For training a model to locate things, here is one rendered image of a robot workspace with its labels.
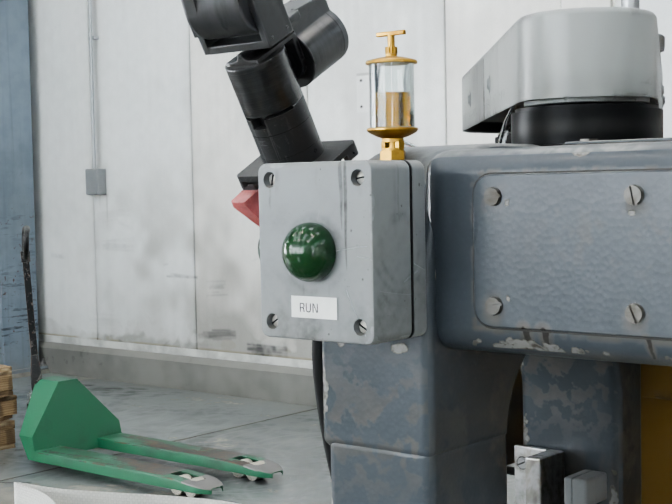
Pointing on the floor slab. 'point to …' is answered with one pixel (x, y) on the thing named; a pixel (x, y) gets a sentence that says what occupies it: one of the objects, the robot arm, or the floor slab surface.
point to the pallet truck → (46, 402)
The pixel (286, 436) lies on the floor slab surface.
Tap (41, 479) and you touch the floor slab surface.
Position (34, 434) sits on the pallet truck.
